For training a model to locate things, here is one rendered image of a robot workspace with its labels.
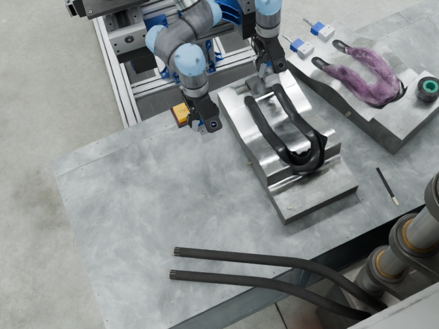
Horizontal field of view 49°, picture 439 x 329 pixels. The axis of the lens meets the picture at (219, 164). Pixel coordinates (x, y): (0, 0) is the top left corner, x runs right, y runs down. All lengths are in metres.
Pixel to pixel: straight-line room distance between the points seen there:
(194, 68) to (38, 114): 1.80
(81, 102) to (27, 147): 0.38
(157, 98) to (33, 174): 0.79
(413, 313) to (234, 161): 0.95
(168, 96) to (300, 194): 1.19
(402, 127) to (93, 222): 1.04
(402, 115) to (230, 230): 0.66
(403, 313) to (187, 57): 0.78
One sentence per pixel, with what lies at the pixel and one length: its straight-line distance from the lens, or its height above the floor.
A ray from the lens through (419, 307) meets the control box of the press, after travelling 0.87.
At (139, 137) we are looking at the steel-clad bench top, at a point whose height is 0.80.
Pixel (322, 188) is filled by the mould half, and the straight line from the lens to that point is 1.56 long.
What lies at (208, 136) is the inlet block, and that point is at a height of 0.93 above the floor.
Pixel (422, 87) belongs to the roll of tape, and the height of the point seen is 0.94.
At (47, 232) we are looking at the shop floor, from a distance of 2.62.
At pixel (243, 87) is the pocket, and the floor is 0.86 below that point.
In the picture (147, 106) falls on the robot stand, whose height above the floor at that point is 0.21.
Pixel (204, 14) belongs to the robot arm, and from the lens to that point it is 1.37.
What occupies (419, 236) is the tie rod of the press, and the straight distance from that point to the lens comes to 1.03.
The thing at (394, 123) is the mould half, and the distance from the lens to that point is 1.65.
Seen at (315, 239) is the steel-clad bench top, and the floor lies 0.80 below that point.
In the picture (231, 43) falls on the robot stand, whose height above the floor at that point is 0.21.
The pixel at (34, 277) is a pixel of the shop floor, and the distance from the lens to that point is 2.58.
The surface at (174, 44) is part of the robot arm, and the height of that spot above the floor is 1.28.
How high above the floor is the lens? 2.29
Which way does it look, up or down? 65 degrees down
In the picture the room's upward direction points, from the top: 10 degrees counter-clockwise
